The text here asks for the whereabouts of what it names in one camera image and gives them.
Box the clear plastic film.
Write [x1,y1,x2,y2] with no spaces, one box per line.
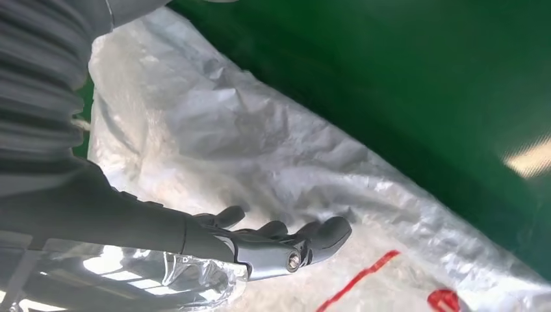
[0,239,250,312]

